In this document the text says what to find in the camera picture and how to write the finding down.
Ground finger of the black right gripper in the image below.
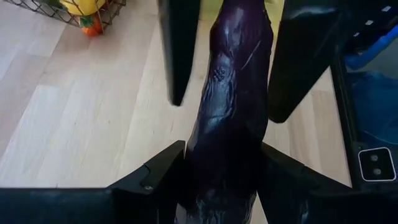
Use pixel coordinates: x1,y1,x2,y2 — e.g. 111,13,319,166
267,0,340,124
157,0,201,106

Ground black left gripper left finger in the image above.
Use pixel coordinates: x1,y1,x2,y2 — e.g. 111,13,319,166
0,140,187,224

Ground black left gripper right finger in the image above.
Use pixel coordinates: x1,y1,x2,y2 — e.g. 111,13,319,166
257,143,398,224

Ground purple eggplant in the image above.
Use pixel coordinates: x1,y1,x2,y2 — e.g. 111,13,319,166
175,0,275,224

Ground small orange-red fruit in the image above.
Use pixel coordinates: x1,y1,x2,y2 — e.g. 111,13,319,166
79,14,104,37

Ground yellow lemon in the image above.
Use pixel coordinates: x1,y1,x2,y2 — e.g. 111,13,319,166
58,0,107,17

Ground blue fabric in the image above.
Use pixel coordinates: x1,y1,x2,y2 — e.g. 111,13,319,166
344,24,398,147

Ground black aluminium table frame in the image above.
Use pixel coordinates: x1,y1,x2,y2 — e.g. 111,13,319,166
329,30,398,191

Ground small white-rimmed camera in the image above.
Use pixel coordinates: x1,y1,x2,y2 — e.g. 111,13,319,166
357,146,397,183

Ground gold wire basket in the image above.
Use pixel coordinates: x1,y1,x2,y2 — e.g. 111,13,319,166
2,0,127,33

